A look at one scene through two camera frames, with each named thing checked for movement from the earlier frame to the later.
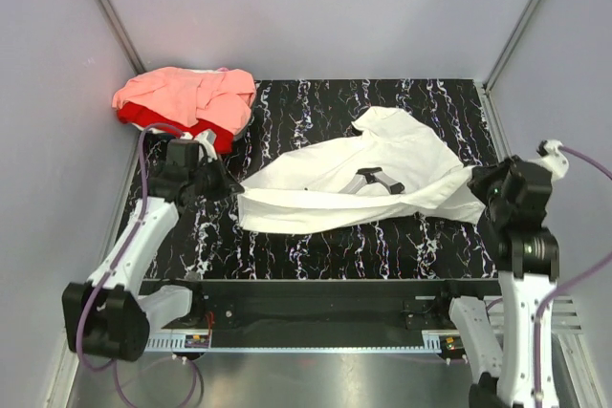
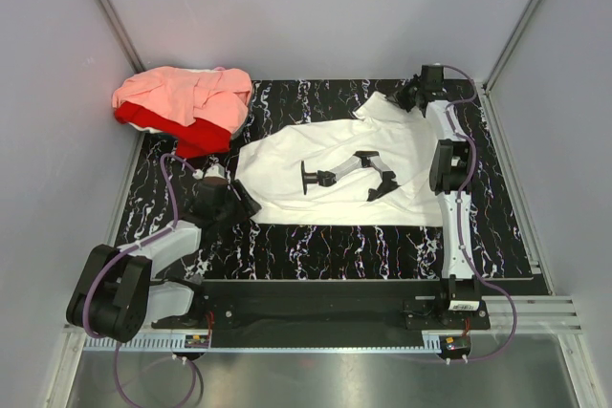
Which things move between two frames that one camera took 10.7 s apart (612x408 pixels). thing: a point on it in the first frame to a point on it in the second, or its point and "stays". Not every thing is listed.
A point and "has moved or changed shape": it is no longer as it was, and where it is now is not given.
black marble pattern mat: x=208 y=241 stays
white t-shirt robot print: x=396 y=163 has moved or changed shape
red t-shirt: x=135 y=114 stays
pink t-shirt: x=188 y=96 stays
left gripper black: x=228 y=183 to x=246 y=206
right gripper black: x=480 y=175 to x=398 y=96
